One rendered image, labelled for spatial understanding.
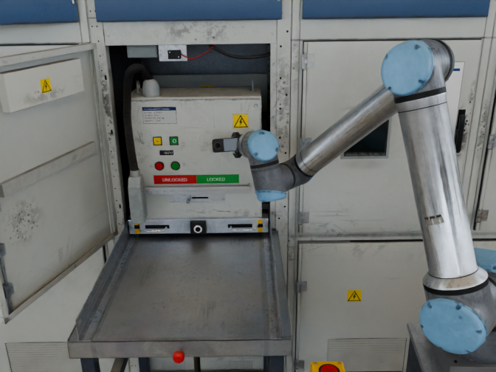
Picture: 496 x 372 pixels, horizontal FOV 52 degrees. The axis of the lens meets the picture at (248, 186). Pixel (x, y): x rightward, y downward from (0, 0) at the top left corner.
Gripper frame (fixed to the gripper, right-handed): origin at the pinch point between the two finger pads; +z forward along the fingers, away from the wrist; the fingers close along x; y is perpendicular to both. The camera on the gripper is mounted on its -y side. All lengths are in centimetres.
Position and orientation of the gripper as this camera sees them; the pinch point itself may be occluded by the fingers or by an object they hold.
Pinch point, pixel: (231, 145)
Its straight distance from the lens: 184.5
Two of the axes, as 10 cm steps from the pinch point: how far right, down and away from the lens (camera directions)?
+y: 9.6, -1.1, 2.4
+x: -0.8, -9.9, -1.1
